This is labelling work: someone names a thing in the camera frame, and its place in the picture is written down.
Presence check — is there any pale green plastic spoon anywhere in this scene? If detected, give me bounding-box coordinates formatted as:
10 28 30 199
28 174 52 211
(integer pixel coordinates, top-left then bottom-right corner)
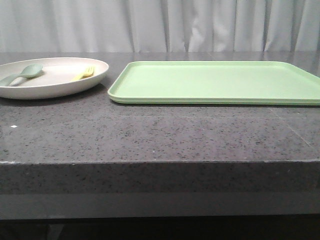
0 64 43 87

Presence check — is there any grey pleated curtain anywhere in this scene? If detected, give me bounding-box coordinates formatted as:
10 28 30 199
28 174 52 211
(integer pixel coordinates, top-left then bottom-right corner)
0 0 320 53

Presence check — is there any light green plastic tray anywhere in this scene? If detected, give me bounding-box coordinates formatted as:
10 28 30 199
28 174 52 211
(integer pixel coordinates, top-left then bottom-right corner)
108 61 320 106

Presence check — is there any beige round plate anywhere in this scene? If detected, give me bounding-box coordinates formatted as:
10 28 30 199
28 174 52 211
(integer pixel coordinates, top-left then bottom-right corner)
0 57 109 100

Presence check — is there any yellow plastic fork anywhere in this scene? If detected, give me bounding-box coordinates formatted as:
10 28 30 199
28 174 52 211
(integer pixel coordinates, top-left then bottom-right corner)
72 65 95 81

